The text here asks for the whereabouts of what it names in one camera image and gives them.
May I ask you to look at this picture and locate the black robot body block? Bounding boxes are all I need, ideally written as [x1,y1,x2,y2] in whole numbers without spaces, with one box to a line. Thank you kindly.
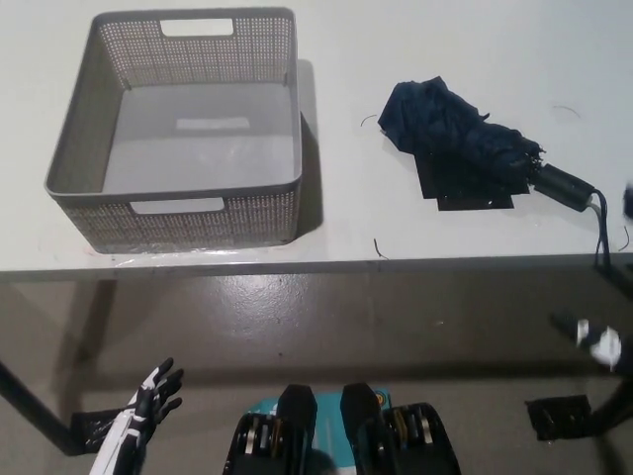
[221,383,318,475]
[340,382,464,475]

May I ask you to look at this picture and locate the navy umbrella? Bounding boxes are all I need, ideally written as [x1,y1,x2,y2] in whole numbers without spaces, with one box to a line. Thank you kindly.
[378,74,613,264]

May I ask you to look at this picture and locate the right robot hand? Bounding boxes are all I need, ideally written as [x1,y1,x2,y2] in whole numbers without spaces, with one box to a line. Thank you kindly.
[550,183,633,377]

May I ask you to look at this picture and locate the right black robot body block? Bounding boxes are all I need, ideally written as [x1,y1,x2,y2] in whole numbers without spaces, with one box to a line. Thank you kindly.
[340,382,464,475]

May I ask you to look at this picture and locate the black tape patch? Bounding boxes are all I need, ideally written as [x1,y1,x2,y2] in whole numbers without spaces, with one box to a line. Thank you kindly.
[412,147,515,214]

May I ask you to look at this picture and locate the grey perforated plastic basket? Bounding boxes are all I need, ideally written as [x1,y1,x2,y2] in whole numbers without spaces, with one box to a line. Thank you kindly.
[44,6,304,254]

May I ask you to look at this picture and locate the left black robot body block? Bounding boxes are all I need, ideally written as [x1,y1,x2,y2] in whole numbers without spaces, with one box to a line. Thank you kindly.
[221,383,318,475]

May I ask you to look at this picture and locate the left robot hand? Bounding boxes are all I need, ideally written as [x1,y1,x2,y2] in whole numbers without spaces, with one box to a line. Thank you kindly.
[126,356,185,427]

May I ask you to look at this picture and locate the black floor tape square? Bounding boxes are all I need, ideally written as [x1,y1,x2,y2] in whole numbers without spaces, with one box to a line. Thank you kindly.
[70,409,149,454]
[524,394,590,442]

